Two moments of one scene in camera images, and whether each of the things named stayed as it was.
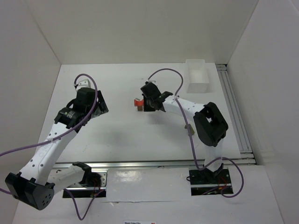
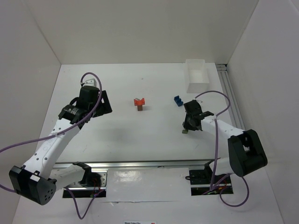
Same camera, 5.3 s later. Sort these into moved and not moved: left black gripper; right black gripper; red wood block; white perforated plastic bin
Moved: right black gripper
Not moved: white perforated plastic bin; left black gripper; red wood block
